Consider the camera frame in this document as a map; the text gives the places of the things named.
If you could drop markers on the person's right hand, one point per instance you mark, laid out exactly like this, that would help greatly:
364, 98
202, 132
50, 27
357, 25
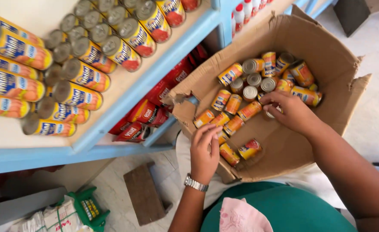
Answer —
294, 112

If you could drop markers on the person's left hand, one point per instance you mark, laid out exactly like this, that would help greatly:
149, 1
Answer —
203, 158

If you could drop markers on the person's left fingers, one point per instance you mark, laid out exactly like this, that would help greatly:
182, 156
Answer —
208, 132

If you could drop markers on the person's right fingers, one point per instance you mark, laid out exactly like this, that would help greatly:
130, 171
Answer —
271, 100

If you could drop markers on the small orange tin can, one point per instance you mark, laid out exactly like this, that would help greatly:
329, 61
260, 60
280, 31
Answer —
271, 114

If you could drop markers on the pile of orange cans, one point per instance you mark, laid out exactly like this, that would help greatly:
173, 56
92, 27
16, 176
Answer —
250, 109

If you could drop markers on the silver metal wristwatch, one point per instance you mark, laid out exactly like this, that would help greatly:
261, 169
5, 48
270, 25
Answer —
196, 184

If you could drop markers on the heap of red packets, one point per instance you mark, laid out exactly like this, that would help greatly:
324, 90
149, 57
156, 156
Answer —
147, 111

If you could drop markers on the torn brown cardboard box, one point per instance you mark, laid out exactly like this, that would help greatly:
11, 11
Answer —
321, 48

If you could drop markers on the blue and white shelf unit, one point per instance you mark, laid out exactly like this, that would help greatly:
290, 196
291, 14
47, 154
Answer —
138, 93

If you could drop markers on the brown wooden block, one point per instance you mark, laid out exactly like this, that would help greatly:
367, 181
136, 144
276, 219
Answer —
144, 193

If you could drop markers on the row of white red-capped bottles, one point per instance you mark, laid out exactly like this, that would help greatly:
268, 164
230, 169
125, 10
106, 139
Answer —
241, 14

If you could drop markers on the pink cloth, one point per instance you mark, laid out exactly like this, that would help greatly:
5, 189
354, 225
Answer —
241, 217

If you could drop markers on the green garment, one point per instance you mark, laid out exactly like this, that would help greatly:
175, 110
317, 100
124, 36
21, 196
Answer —
299, 209

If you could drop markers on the dark flat board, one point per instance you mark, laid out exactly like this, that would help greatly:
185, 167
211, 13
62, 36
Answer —
350, 14

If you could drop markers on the rows of yellow cans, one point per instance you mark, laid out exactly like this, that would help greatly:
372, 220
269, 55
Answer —
80, 64

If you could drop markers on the bundle of white packets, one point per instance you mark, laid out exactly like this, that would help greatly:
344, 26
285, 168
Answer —
57, 219

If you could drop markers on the white board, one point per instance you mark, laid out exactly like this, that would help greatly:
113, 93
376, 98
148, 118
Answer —
19, 206

